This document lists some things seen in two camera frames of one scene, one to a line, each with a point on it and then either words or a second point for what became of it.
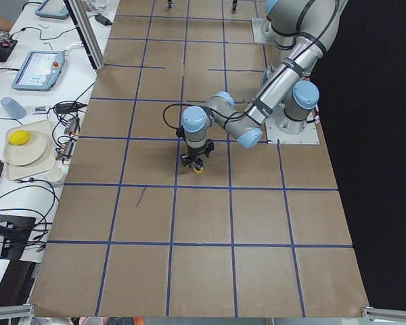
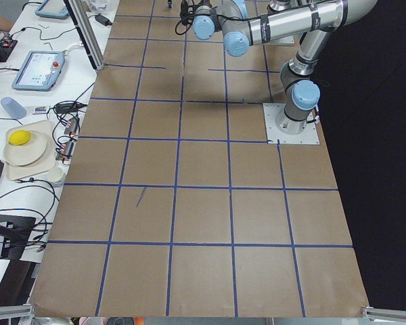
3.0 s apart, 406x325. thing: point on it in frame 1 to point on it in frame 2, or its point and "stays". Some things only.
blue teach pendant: x=40 y=70 stays
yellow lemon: x=19 y=137 stays
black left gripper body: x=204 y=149 to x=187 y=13
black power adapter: x=103 y=19 stays
